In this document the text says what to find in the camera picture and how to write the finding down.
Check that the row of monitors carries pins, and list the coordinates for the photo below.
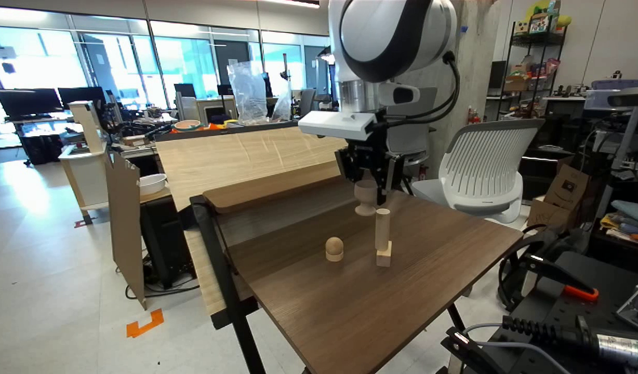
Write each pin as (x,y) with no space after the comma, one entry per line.
(33,101)

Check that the black computer tower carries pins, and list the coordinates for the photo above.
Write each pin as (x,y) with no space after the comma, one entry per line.
(165,244)

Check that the white office chair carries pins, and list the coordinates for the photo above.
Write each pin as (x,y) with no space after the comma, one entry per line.
(480,161)

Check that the wooden dome block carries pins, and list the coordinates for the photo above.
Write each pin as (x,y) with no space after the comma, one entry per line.
(334,248)

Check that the orange and green bowl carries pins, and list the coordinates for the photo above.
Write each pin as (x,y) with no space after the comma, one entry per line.
(187,124)

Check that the light wooden table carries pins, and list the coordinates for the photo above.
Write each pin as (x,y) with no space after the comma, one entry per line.
(230,161)

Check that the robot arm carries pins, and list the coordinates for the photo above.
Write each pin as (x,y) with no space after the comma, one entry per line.
(386,36)

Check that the clear plastic bag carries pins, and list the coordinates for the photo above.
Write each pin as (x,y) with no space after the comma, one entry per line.
(248,93)

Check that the wooden cylinder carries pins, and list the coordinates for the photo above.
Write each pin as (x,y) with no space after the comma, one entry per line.
(382,228)

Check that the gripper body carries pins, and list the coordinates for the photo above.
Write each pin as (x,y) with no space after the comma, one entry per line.
(371,151)

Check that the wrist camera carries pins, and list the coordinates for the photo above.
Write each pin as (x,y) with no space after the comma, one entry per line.
(334,124)

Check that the pile of folded cloths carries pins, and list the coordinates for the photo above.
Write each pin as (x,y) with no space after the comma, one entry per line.
(628,223)

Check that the white bowl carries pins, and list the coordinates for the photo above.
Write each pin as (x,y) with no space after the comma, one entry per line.
(153,184)

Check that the wooden cube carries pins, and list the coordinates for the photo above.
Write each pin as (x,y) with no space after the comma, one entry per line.
(384,258)

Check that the wooden goblet cup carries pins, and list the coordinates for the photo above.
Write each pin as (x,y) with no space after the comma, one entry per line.
(367,197)

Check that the stack of cardboard boxes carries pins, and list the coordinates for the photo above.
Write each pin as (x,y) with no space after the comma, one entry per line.
(563,197)

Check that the cardboard panel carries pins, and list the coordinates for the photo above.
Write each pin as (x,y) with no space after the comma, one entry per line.
(125,228)

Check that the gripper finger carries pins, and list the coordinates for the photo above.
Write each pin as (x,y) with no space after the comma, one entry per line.
(389,176)
(346,162)

